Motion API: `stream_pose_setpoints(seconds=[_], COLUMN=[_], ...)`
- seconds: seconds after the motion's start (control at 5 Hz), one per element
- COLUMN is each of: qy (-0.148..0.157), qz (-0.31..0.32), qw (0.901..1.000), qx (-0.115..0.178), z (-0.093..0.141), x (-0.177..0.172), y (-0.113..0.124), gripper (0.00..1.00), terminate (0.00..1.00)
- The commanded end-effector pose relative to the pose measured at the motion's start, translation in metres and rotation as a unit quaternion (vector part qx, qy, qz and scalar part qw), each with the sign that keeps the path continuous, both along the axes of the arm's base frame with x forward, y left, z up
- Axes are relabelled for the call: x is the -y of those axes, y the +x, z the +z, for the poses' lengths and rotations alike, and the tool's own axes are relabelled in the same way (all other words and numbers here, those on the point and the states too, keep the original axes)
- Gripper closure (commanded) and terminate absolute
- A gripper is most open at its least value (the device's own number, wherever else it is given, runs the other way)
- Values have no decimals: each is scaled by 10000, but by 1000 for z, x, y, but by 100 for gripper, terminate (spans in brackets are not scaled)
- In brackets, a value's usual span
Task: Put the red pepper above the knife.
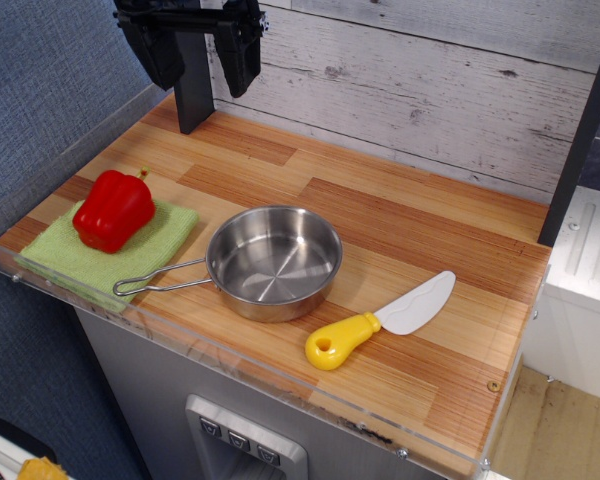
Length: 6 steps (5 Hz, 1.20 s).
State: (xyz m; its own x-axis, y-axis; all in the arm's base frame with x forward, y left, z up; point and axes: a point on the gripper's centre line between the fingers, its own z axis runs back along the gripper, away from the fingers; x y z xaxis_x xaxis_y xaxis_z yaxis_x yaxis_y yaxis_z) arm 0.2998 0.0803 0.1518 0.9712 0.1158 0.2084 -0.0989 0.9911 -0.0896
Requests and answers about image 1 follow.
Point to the yellow handled toy knife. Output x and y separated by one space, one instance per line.
329 347

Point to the white appliance at right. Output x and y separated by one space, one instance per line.
562 339

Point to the dark shelf post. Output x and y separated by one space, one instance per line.
573 166
193 91

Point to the clear acrylic guard rail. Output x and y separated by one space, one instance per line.
436 392

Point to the red toy bell pepper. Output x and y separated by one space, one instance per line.
117 207

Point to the silver dispenser panel with buttons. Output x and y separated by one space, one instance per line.
230 446

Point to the yellow object bottom left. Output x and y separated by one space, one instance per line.
41 469

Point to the green folded cloth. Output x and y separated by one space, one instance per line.
58 254

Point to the steel pan with wire handle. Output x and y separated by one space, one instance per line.
270 264

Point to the dark right shelf post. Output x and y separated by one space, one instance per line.
573 166

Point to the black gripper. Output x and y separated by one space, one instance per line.
238 26

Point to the dark left shelf post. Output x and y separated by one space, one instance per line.
193 91

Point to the grey cabinet front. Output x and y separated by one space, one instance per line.
152 382

